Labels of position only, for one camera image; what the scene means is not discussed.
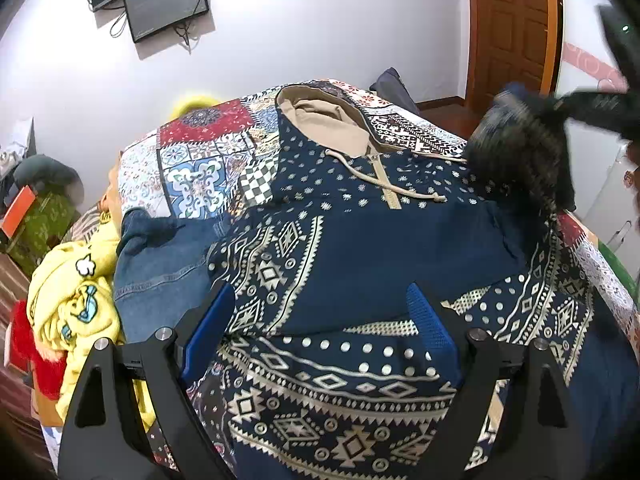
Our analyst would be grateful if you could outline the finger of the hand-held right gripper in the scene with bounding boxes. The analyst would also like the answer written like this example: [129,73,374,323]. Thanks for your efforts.
[462,82,576,211]

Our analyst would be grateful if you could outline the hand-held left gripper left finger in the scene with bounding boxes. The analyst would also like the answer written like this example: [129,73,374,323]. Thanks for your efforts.
[57,280,236,480]

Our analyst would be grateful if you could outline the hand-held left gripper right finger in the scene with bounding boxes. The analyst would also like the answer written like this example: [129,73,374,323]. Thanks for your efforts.
[406,282,596,480]

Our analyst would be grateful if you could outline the navy patterned hoodie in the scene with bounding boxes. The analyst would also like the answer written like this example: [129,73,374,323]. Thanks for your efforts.
[187,82,598,480]

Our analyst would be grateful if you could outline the blue denim jeans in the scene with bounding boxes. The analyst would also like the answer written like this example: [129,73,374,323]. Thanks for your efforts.
[114,207,236,346]

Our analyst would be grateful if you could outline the brown wooden door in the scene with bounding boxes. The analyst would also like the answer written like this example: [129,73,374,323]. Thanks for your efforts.
[465,0,563,111]

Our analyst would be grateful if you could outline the yellow cartoon blanket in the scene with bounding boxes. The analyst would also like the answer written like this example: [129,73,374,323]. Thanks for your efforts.
[27,200,156,428]

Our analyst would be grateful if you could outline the red fluffy cloth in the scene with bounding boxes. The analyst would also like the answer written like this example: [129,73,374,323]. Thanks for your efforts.
[5,300,68,401]

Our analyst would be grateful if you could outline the patchwork printed blanket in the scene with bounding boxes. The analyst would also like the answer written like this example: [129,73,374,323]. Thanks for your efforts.
[117,78,640,480]

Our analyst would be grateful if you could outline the green patterned cloth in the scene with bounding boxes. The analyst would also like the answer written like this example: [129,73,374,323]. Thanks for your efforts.
[10,192,81,273]

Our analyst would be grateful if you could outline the orange box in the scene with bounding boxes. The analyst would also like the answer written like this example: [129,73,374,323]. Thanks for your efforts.
[0,185,37,241]

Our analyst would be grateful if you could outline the pink wall sticker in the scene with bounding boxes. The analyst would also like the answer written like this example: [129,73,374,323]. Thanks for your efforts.
[562,42,631,93]

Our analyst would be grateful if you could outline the small black wall monitor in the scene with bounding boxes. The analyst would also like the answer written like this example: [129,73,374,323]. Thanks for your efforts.
[124,0,210,44]

